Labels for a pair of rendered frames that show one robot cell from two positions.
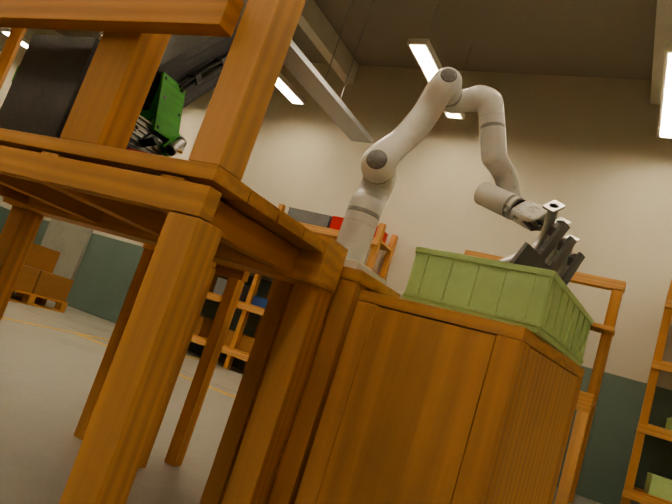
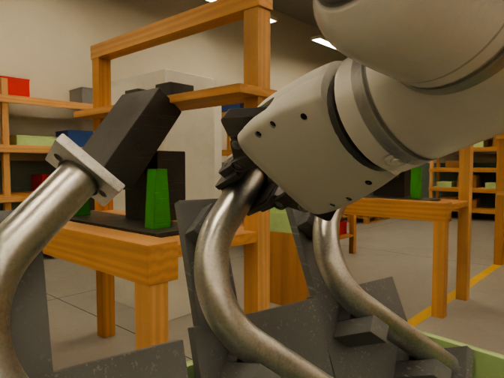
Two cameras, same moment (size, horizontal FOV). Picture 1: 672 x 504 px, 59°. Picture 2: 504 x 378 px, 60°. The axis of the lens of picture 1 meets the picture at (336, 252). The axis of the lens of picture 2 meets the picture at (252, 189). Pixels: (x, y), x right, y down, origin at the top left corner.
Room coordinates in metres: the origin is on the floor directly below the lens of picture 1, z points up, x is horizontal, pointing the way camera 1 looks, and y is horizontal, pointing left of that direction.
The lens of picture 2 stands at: (2.23, -0.55, 1.18)
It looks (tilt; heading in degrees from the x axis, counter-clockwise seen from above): 3 degrees down; 193
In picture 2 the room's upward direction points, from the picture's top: straight up
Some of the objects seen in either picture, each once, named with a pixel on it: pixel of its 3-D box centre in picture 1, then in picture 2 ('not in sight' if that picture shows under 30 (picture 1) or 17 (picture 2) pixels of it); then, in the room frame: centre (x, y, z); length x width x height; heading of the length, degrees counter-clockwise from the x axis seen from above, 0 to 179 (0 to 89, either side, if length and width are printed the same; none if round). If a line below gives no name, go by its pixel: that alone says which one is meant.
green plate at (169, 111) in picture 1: (162, 108); not in sight; (1.91, 0.69, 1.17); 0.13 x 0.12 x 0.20; 62
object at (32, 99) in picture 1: (66, 100); not in sight; (1.82, 0.95, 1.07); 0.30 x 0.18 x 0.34; 62
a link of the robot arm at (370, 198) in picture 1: (374, 187); not in sight; (2.09, -0.06, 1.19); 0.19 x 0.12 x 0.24; 169
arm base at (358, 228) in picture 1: (354, 240); not in sight; (2.06, -0.05, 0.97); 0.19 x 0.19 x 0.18
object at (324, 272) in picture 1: (153, 222); not in sight; (2.14, 0.66, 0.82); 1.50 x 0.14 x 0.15; 62
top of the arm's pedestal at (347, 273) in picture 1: (341, 278); not in sight; (2.06, -0.05, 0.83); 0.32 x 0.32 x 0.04; 58
